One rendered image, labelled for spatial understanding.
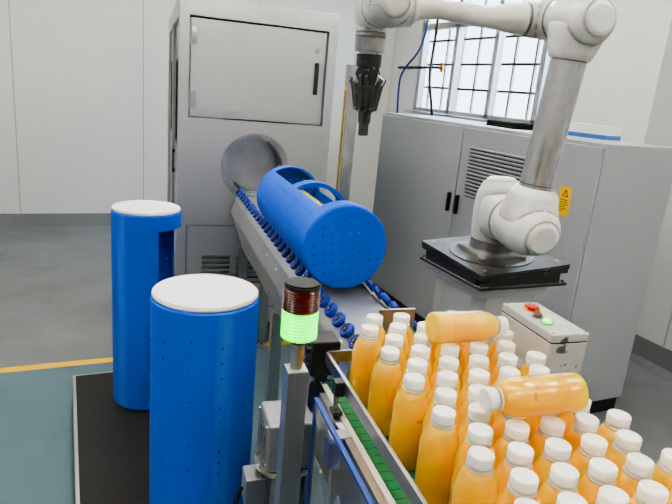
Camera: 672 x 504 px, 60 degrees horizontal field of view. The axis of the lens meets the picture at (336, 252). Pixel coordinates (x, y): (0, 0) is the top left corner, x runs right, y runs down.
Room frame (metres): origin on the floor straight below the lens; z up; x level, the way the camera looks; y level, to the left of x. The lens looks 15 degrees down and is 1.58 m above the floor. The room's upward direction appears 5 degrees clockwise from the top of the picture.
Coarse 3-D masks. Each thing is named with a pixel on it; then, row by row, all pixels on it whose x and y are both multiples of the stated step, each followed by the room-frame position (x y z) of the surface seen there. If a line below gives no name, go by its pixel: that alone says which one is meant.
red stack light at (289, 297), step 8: (288, 296) 0.92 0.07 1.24; (296, 296) 0.92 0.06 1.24; (304, 296) 0.92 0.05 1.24; (312, 296) 0.92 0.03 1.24; (288, 304) 0.92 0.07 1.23; (296, 304) 0.92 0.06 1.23; (304, 304) 0.92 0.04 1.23; (312, 304) 0.93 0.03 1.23; (288, 312) 0.92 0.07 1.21; (296, 312) 0.92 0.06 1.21; (304, 312) 0.92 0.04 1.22; (312, 312) 0.93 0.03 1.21
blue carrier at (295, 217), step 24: (288, 168) 2.60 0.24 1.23; (264, 192) 2.47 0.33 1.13; (288, 192) 2.20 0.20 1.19; (312, 192) 2.69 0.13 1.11; (336, 192) 2.24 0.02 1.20; (264, 216) 2.50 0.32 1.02; (288, 216) 2.03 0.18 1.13; (312, 216) 1.84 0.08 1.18; (336, 216) 1.82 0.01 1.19; (360, 216) 1.84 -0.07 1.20; (288, 240) 2.00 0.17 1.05; (312, 240) 1.80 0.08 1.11; (336, 240) 1.82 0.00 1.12; (360, 240) 1.85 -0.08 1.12; (384, 240) 1.87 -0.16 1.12; (312, 264) 1.80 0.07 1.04; (336, 264) 1.82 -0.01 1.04; (360, 264) 1.85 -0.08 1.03
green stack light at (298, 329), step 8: (288, 320) 0.92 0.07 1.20; (296, 320) 0.92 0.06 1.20; (304, 320) 0.92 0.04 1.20; (312, 320) 0.93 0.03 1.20; (288, 328) 0.92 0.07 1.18; (296, 328) 0.92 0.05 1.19; (304, 328) 0.92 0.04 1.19; (312, 328) 0.93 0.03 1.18; (288, 336) 0.92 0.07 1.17; (296, 336) 0.92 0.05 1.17; (304, 336) 0.92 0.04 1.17; (312, 336) 0.93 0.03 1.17
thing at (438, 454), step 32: (416, 416) 0.96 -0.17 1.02; (416, 448) 0.96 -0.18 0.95; (448, 448) 0.85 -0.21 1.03; (544, 448) 0.85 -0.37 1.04; (576, 448) 0.87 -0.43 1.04; (608, 448) 0.86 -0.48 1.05; (416, 480) 0.87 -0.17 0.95; (448, 480) 0.85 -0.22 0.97; (480, 480) 0.74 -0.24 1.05; (544, 480) 0.78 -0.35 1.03; (640, 480) 0.76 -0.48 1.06
